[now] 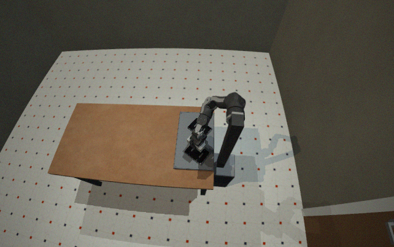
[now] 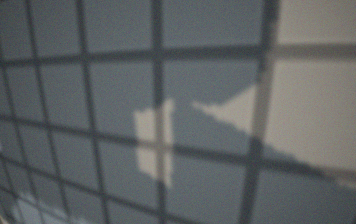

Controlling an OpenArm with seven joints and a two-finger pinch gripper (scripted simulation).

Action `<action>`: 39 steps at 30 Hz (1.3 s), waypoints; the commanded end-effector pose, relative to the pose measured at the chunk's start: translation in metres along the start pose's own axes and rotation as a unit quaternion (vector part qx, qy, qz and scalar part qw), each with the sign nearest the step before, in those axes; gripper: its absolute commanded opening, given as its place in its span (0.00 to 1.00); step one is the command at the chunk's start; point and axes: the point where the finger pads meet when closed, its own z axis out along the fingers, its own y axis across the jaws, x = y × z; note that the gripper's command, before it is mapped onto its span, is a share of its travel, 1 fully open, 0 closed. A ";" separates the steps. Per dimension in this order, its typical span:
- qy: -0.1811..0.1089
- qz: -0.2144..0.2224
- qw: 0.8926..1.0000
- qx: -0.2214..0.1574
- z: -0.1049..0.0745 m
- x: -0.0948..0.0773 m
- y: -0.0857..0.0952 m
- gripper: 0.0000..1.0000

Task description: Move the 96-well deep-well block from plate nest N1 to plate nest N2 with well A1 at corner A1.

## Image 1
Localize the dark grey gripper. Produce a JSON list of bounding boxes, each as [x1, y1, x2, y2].
[[190, 133, 207, 150]]

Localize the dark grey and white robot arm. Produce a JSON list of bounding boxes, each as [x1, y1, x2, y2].
[[192, 92, 246, 139]]

